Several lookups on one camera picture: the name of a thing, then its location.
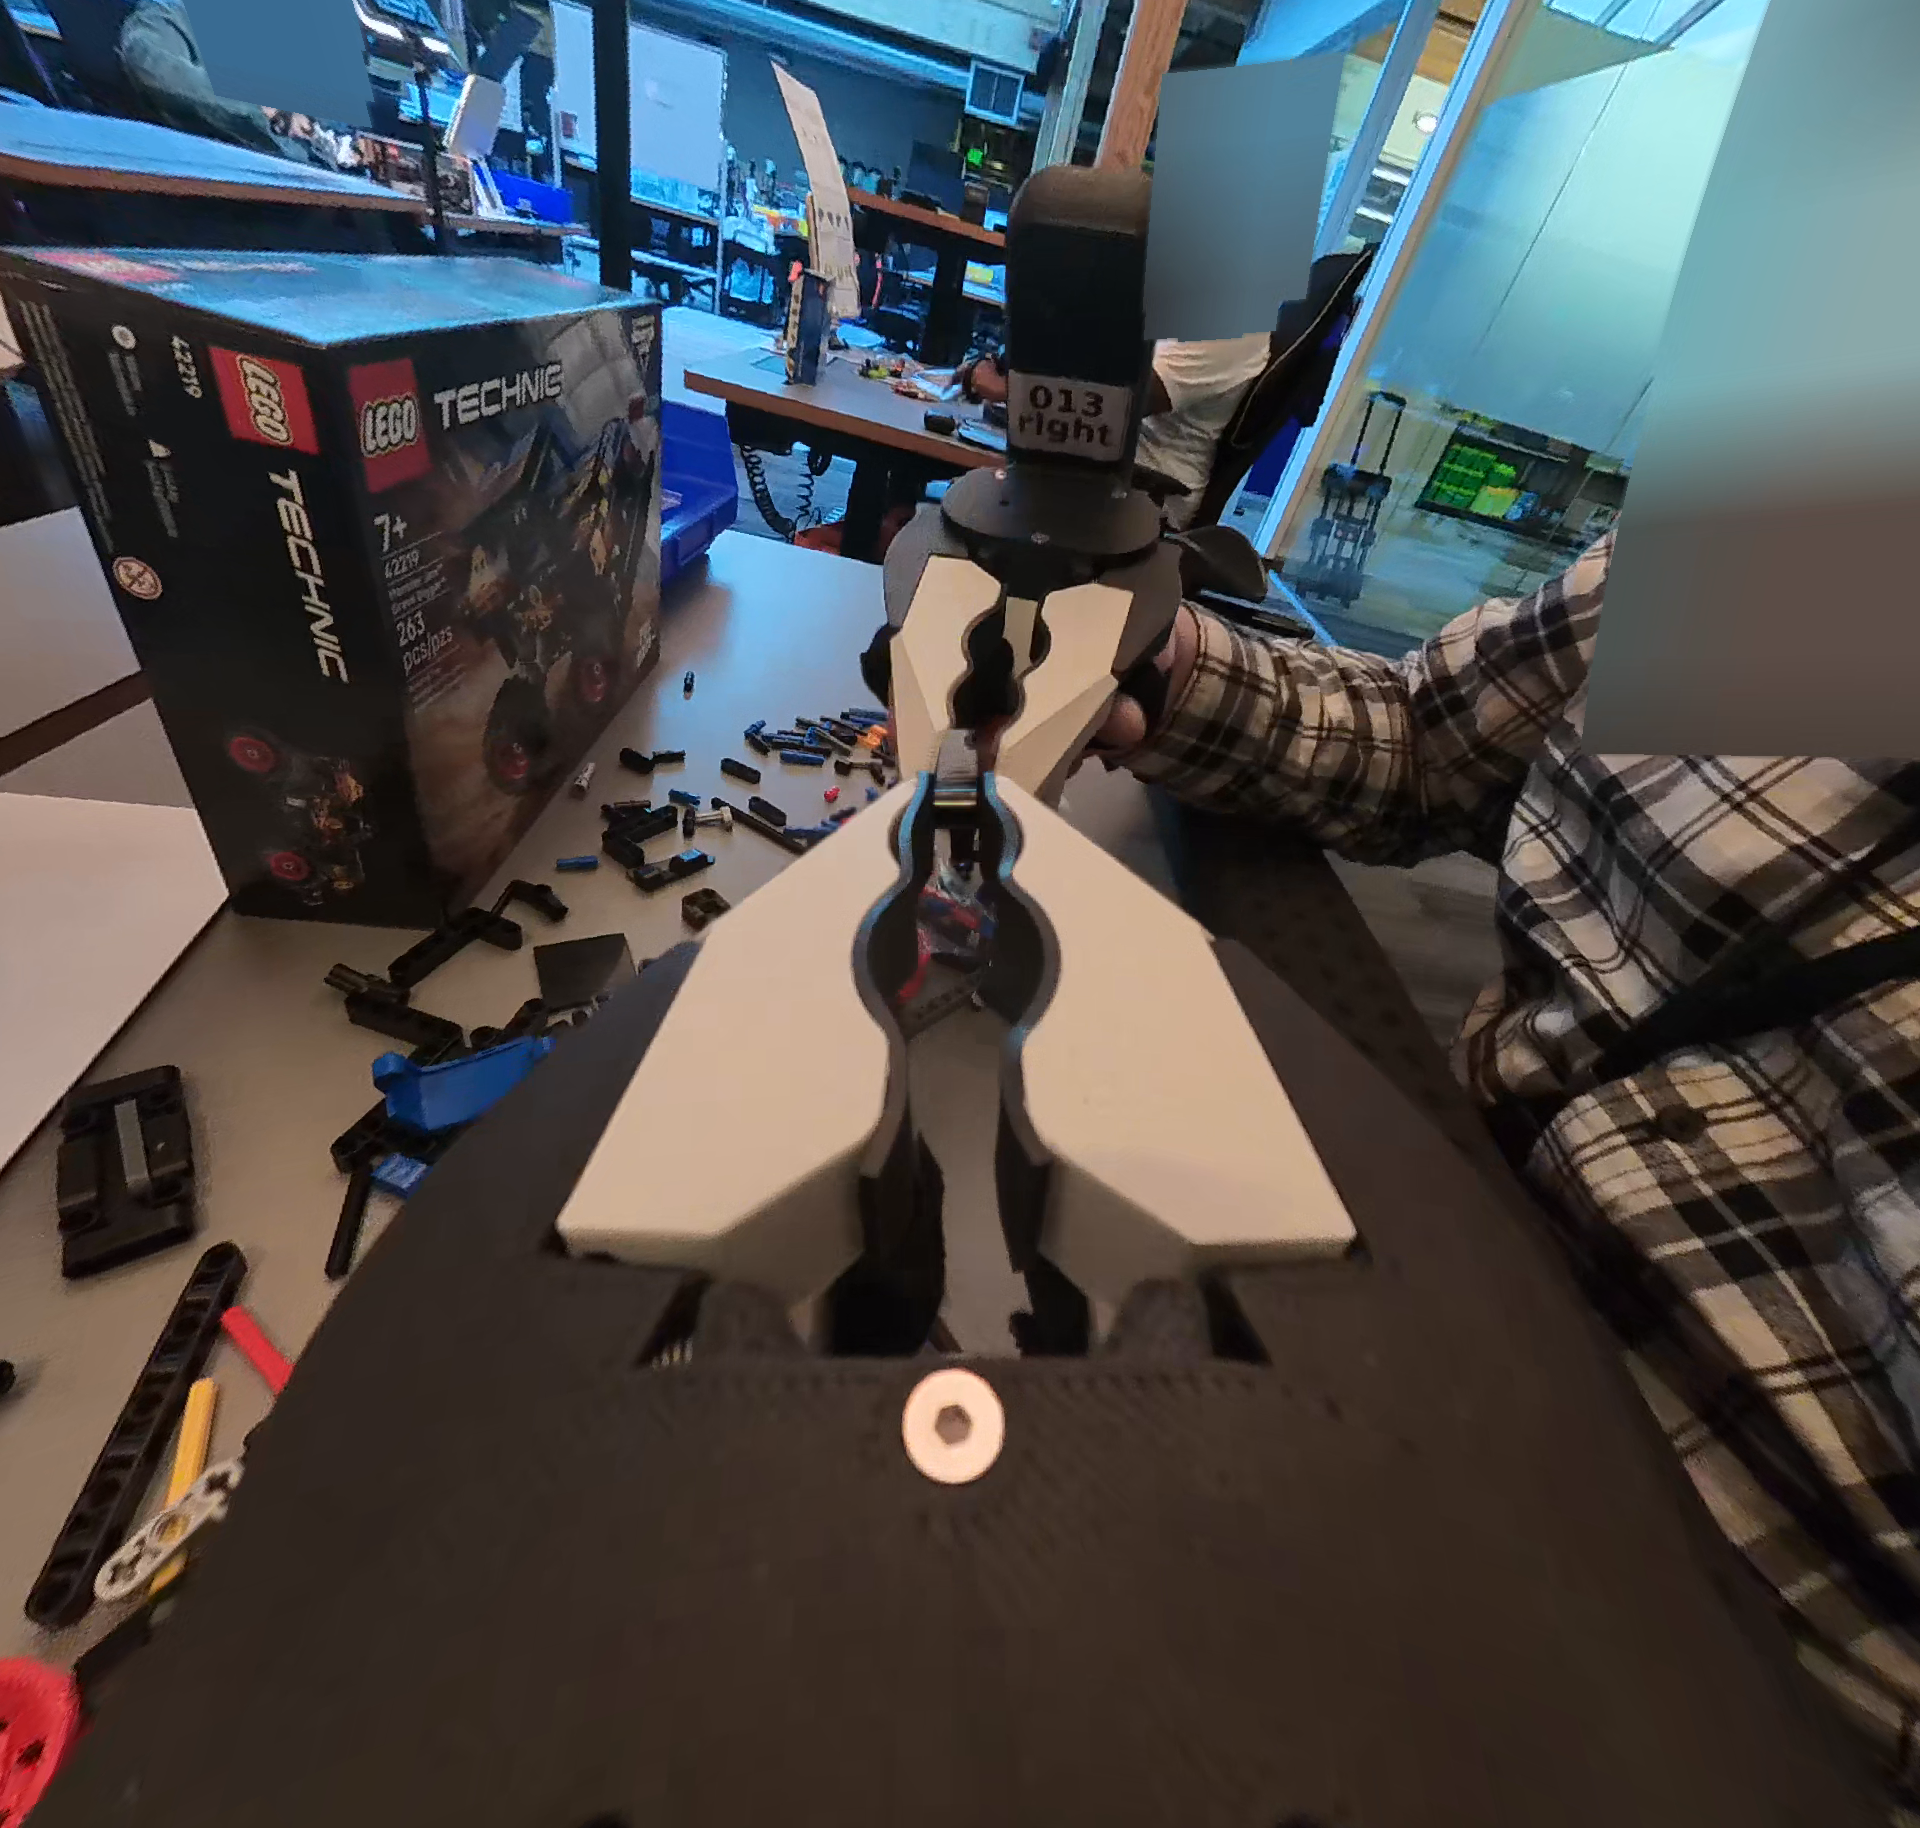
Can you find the black building column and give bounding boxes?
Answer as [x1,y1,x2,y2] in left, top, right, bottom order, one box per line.
[588,0,636,286]

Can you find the person in plaid shirt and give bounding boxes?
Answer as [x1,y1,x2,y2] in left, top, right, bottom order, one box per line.
[1447,529,1920,1732]

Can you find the stack of green crates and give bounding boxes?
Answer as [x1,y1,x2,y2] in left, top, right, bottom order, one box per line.
[1414,436,1543,521]

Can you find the black square toy tile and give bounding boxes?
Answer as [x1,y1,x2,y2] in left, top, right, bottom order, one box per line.
[532,935,640,1015]

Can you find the blue toy fender panel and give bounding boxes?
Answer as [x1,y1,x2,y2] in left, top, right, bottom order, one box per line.
[372,1033,556,1134]

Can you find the grey desk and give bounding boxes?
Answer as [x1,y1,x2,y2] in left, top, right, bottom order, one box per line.
[0,508,1203,1710]

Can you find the grey cross toy connector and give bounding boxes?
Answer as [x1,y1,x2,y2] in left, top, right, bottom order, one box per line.
[91,1455,247,1603]

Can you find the short yellow toy axle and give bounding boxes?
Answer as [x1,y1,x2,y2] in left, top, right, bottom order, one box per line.
[149,1375,220,1592]

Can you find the person's right hand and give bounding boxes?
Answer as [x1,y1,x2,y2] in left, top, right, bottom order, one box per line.
[1093,600,1207,769]

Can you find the printed toy set box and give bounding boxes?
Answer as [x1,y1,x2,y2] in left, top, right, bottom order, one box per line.
[0,245,666,931]

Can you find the black shoulder strap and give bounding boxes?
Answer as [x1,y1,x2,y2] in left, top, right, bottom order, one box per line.
[1589,925,1920,1097]

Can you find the wooden post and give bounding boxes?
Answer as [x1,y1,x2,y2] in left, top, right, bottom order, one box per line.
[1099,0,1218,178]

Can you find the black toy frame piece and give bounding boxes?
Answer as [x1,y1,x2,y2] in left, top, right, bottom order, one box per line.
[55,1063,201,1280]

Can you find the black coiled cable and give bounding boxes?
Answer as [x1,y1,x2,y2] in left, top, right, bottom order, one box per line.
[739,436,839,536]

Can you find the black rolling cart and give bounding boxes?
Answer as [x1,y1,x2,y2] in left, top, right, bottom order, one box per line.
[1293,388,1409,610]

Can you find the white book stand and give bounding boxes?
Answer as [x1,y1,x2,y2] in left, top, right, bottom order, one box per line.
[0,505,232,1167]

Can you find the pile of black toy beams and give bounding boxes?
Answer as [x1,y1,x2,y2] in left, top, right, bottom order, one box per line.
[0,665,903,1635]

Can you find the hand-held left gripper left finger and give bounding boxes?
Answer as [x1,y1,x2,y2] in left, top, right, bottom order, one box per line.
[556,783,920,1348]

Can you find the red toy wheel rim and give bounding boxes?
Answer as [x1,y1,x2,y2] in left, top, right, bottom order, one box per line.
[0,1658,80,1817]

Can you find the pile of small toy pins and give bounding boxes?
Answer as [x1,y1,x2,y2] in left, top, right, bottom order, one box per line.
[742,706,1006,1026]

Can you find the whiteboard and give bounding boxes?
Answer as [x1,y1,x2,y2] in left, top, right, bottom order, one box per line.
[547,0,732,196]

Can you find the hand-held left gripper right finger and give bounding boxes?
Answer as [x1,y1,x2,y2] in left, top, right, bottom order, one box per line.
[981,776,1360,1348]

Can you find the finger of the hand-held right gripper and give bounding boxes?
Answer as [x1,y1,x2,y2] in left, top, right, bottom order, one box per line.
[884,555,999,778]
[981,585,1140,798]

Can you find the wooden work table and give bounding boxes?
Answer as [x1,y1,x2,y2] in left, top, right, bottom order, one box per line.
[682,343,1038,556]
[0,101,590,246]

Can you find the black office chair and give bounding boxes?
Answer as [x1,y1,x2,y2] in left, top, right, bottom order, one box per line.
[1200,245,1381,526]

